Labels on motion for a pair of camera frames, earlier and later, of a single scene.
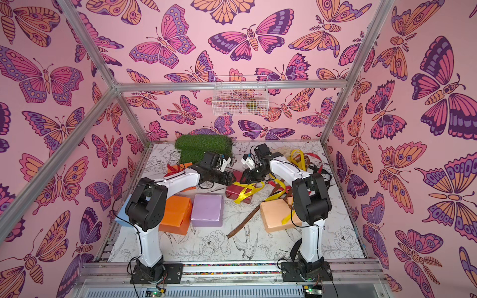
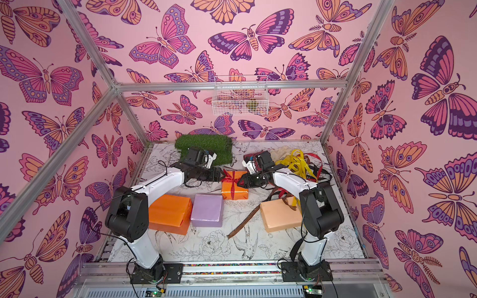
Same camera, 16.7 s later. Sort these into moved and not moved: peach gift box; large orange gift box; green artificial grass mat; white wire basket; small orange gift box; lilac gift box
Moved: small orange gift box
Not moved: peach gift box; lilac gift box; large orange gift box; green artificial grass mat; white wire basket
